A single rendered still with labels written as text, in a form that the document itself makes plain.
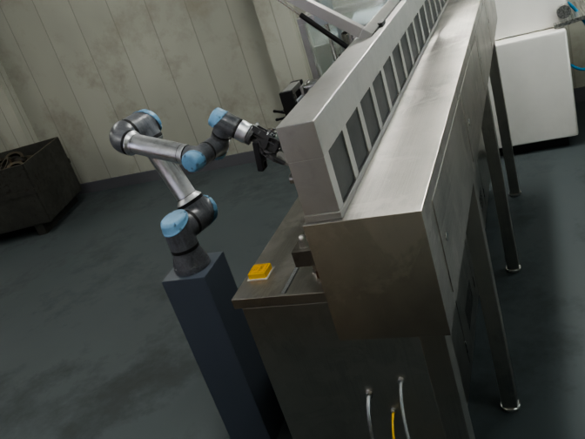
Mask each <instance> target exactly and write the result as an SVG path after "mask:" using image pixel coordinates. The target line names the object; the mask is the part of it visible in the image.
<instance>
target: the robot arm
mask: <svg viewBox="0 0 585 439"><path fill-rule="evenodd" d="M208 125H209V126H211V127H213V129H212V135H211V137H209V138H208V139H207V140H205V141H204V142H202V143H200V144H199V145H197V146H195V145H187V144H182V143H179V142H174V141H170V140H165V139H163V136H164V135H163V134H162V132H161V130H162V123H161V120H160V119H159V117H158V116H157V115H156V114H155V113H154V112H153V111H149V110H146V109H143V110H139V111H135V112H133V113H132V114H131V115H130V116H128V117H126V118H124V119H122V120H120V121H118V122H117V123H116V124H114V125H113V127H112V128H111V130H110V134H109V138H110V142H111V145H112V146H113V148H114V149H115V150H117V151H118V152H121V153H123V154H126V155H130V156H133V155H135V154H138V155H142V156H146V157H148V159H149V160H150V161H151V163H152V164H153V166H154V167H155V169H156V170H157V172H158V173H159V175H160V176H161V178H162V179H163V181H164V182H165V183H166V185H167V186H168V188H169V189H170V191H171V193H172V194H173V196H174V197H175V198H176V200H177V201H178V210H176V211H173V212H172V213H168V214H167V215H166V216H165V217H164V218H163V219H162V221H161V224H160V226H161V229H162V234H163V235H164V236H165V239H166V242H167V244H168V247H169V248H170V250H171V254H172V259H173V270H174V272H175V274H176V275H177V276H189V275H193V274H196V273H198V272H200V271H202V270H203V269H205V268H206V267H207V266H208V265H209V264H210V261H211V260H210V257H209V255H208V253H206V252H205V250H204V249H203V248H202V246H201V245H200V244H199V243H198V239H197V235H198V234H199V233H201V232H202V231H203V230H204V229H206V228H207V227H208V226H209V225H210V224H211V223H212V222H213V221H214V220H215V219H216V218H217V216H218V208H217V205H216V203H215V201H214V200H213V199H212V198H211V197H210V198H209V196H208V195H203V194H202V192H199V191H196V190H195V189H194V187H193V186H192V184H191V182H190V181H189V179H188V178H187V177H186V176H185V174H184V172H183V171H182V169H181V168H180V166H179V165H178V164H181V165H183V167H184V168H185V169H186V170H188V172H197V171H198V170H201V169H202V168H204V167H205V166H206V165H207V164H209V163H210V162H211V161H213V160H214V159H215V160H219V159H223V158H224V157H225V155H226V154H227V152H228V149H229V144H230V142H231V139H232V138H235V139H236V140H238V141H240V142H241V143H243V144H244V143H245V144H247V145H249V144H251V142H252V147H253V151H254V156H255V160H256V165H257V168H258V171H259V172H263V171H264V170H265V169H266V168H267V161H266V158H268V159H270V160H271V161H273V162H275V163H278V164H281V165H287V166H289V165H288V164H287V163H286V158H285V155H284V153H283V150H282V147H280V146H281V143H280V141H279V136H278V133H277V131H276V129H274V128H268V130H269V131H268V130H267V129H265V128H263V127H262V126H260V125H259V123H258V122H256V124H255V125H252V124H250V123H248V122H246V121H244V120H243V119H242V118H239V117H237V116H235V115H233V114H231V113H230V112H228V111H225V110H223V109H221V108H215V109H214V110H213V111H212V114H211V115H210V117H209V119H208ZM276 154H277V155H276Z"/></svg>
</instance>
